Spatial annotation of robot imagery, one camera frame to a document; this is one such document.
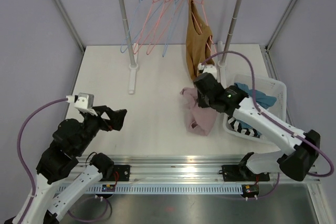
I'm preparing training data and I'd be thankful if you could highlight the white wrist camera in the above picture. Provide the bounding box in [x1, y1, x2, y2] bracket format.
[197, 63, 217, 79]
[66, 93, 98, 116]

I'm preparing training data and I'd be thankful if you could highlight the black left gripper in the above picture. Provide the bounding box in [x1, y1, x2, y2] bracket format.
[75, 105, 127, 155]

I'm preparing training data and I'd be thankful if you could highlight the black white striped tank top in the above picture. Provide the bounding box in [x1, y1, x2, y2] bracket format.
[227, 116, 260, 138]

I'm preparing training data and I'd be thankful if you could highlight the pink hanger of brown top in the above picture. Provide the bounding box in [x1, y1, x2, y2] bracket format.
[186, 0, 214, 57]

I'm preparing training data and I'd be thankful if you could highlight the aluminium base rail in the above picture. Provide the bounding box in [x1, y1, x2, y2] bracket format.
[56, 155, 320, 196]

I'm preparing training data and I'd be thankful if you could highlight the blue hanger of pink top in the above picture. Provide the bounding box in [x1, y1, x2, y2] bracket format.
[162, 0, 180, 57]

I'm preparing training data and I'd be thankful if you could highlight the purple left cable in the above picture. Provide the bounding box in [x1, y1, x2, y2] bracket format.
[17, 98, 69, 222]

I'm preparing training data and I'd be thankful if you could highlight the light blue wire hanger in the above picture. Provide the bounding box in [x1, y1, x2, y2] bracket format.
[120, 0, 164, 53]

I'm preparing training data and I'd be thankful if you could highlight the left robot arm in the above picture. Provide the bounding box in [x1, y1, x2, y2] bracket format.
[5, 105, 127, 223]

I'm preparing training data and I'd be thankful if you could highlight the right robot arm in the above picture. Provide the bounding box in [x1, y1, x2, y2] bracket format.
[194, 73, 321, 182]

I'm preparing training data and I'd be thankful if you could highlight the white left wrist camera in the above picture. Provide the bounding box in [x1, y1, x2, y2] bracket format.
[66, 93, 98, 116]

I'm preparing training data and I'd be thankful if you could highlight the pink hanger of teal top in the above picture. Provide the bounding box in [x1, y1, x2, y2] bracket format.
[146, 0, 184, 55]

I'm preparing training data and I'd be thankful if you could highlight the mustard brown tank top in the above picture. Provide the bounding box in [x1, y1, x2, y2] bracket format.
[185, 0, 212, 80]

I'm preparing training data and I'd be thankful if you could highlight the pink hanger of striped top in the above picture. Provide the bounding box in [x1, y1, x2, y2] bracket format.
[133, 0, 173, 54]

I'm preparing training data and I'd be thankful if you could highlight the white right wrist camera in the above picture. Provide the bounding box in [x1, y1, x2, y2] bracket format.
[197, 63, 217, 79]

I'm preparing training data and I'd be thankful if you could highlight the pink mauve tank top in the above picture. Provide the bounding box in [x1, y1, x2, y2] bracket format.
[180, 88, 218, 136]

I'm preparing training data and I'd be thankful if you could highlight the teal blue tank top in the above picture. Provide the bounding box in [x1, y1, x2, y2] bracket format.
[234, 82, 277, 109]

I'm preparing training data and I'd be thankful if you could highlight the white plastic basket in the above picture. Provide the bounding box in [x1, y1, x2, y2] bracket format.
[223, 73, 287, 144]

